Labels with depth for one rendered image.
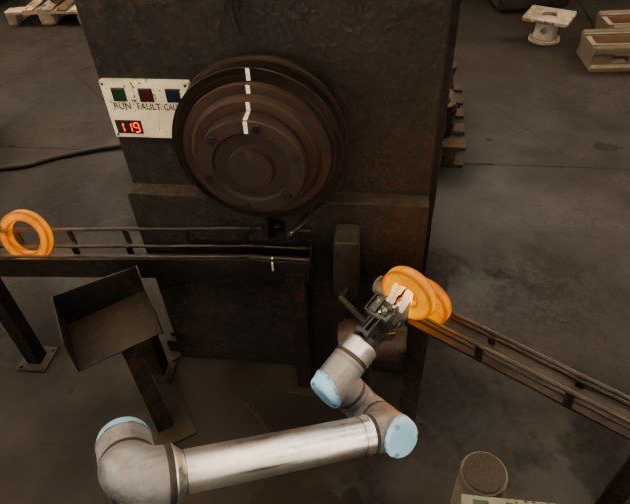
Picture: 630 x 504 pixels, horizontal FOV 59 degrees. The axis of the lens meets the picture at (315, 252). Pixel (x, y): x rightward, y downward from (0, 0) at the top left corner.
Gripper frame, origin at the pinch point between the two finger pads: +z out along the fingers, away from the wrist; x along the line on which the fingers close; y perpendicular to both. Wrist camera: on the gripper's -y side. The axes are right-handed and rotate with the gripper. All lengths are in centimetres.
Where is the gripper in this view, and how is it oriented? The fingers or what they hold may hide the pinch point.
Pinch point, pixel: (409, 288)
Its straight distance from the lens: 151.1
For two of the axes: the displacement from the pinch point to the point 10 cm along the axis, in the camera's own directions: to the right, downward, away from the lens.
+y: -2.2, -5.5, -8.1
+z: 6.2, -7.1, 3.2
